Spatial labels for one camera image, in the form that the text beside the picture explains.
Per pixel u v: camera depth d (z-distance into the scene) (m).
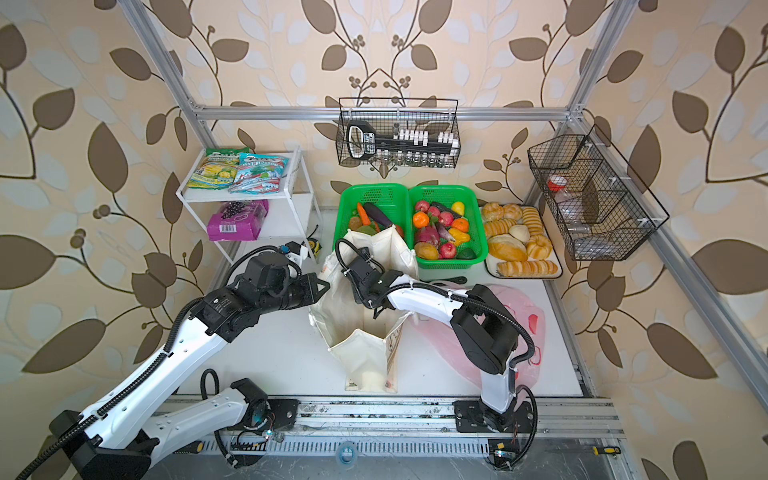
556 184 0.81
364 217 1.13
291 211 0.83
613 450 0.69
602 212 0.73
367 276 0.68
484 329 0.47
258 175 0.79
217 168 0.82
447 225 1.11
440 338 0.85
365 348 0.64
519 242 1.04
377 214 1.15
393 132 0.81
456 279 0.99
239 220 0.87
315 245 1.06
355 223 1.09
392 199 1.19
